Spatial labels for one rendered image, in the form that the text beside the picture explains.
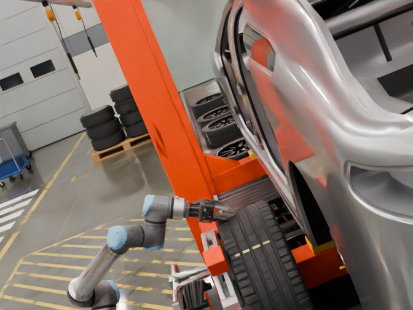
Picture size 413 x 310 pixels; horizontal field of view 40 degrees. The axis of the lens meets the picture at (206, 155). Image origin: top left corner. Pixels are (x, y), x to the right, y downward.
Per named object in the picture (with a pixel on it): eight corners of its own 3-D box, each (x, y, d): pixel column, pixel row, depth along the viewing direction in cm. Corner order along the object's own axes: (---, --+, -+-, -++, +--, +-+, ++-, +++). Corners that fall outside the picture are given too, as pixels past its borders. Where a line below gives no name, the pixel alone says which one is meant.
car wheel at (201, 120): (200, 141, 786) (193, 125, 780) (204, 128, 849) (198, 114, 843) (244, 125, 774) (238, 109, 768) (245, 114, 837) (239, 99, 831)
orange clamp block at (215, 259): (230, 270, 219) (225, 259, 213) (211, 277, 220) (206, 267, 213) (225, 255, 224) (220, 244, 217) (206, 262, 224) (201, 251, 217)
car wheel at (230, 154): (287, 151, 595) (280, 130, 589) (249, 180, 555) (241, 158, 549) (243, 154, 645) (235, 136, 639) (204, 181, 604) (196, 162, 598)
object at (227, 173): (276, 170, 473) (262, 133, 464) (218, 194, 473) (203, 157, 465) (273, 165, 489) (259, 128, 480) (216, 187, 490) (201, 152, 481)
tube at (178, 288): (220, 293, 221) (210, 270, 218) (174, 311, 221) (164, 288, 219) (216, 273, 238) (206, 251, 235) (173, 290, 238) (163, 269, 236)
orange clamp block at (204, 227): (219, 233, 253) (213, 216, 258) (203, 240, 253) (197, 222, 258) (222, 238, 259) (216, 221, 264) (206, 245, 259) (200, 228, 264)
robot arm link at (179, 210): (172, 215, 238) (174, 193, 236) (184, 216, 238) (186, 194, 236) (172, 221, 229) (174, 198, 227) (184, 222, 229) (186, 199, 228)
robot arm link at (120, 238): (56, 291, 266) (112, 218, 222) (81, 288, 273) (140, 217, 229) (61, 315, 260) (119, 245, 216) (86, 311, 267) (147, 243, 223)
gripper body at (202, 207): (213, 224, 229) (184, 221, 228) (212, 218, 238) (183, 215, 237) (215, 205, 228) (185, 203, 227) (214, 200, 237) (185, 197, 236)
